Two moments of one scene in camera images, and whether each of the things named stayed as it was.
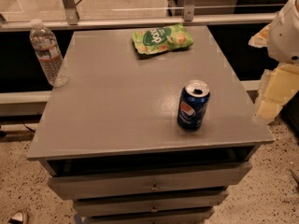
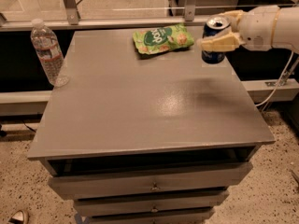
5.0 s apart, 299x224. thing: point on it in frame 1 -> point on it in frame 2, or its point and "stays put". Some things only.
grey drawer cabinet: x=111 y=142 stays put
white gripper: x=286 y=37 -> x=257 y=29
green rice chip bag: x=159 y=39 stays put
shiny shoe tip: x=16 y=218 stays put
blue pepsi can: x=193 y=105 -> x=213 y=24
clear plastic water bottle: x=49 y=51 stays put
